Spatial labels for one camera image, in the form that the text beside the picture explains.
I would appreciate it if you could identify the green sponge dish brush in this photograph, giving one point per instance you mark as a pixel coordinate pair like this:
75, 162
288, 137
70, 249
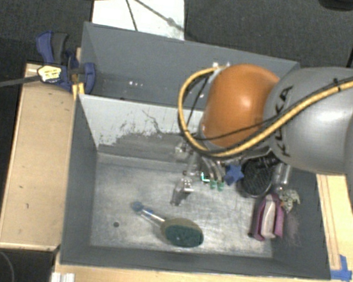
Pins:
183, 233

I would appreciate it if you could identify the purple and white bottle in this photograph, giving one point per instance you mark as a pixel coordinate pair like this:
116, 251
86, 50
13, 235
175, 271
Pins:
268, 217

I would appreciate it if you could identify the pale wood board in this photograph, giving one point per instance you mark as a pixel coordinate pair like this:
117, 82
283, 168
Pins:
39, 164

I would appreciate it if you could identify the grey metal bin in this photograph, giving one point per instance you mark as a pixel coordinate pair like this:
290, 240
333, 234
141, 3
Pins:
144, 191

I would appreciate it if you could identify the blue star toy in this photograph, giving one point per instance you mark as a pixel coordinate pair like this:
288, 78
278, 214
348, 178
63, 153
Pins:
234, 174

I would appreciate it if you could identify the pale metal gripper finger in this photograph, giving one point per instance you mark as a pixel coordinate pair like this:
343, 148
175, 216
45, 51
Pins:
178, 196
188, 185

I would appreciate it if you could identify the black oval mesh brush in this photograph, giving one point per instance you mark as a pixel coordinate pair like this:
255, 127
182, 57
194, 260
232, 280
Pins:
256, 180

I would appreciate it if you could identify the camouflage toy animal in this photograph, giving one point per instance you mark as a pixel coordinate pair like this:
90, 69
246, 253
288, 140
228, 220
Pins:
291, 197

